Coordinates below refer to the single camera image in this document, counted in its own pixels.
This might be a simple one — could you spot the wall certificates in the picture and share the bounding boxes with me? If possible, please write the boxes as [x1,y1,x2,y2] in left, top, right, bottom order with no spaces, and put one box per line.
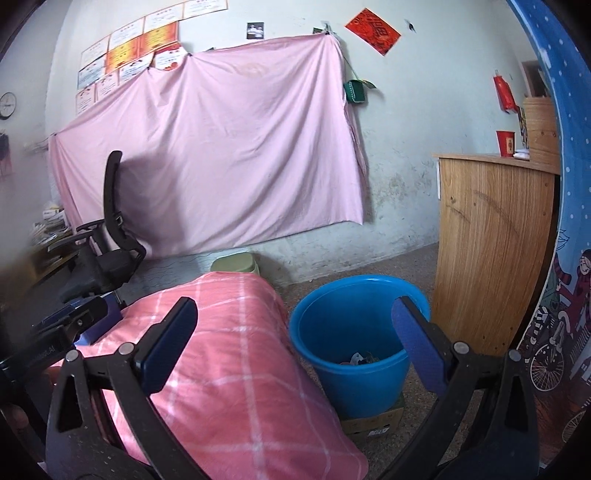
[75,1,228,114]

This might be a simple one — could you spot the wall clock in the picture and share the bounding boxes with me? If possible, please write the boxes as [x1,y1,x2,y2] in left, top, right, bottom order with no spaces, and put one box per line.
[0,92,17,120]

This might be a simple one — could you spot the black office chair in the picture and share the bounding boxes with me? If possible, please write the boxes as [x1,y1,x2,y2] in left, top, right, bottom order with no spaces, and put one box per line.
[47,150,146,304]

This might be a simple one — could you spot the small wall photo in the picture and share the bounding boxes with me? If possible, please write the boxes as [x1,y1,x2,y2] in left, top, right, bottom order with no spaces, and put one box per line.
[246,22,264,40]

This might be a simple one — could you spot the green wall hook holder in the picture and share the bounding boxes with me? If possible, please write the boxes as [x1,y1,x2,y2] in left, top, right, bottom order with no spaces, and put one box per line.
[344,79,376,105]

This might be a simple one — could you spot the pink hanging bedsheet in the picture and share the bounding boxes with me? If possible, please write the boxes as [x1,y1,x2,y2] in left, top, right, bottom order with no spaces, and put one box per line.
[49,34,367,258]

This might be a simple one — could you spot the blue dotted curtain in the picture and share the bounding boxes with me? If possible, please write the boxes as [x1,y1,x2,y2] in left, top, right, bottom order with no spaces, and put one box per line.
[511,1,590,467]

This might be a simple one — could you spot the red paper cup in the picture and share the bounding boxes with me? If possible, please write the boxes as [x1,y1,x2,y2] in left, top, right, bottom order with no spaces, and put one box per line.
[496,130,515,157]

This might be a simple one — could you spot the pink checked tablecloth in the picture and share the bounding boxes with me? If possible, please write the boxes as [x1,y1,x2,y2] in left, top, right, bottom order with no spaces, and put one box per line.
[82,273,369,479]

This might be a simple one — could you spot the cardboard under bucket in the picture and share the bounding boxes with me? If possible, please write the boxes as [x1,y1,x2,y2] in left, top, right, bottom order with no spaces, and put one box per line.
[341,394,406,442]

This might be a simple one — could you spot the red paper wall poster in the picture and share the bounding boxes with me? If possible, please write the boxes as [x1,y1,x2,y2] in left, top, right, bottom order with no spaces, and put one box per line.
[346,8,401,56]

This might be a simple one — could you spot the blue plastic bucket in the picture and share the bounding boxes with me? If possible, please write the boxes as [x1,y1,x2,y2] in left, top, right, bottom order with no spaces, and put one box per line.
[288,275,431,419]

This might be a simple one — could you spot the green plastic stool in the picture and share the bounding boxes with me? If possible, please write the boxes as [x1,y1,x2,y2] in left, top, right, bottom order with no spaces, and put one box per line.
[211,252,259,275]

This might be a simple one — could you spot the wooden cabinet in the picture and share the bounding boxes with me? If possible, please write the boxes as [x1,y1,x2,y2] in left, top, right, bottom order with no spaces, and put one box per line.
[432,154,559,355]

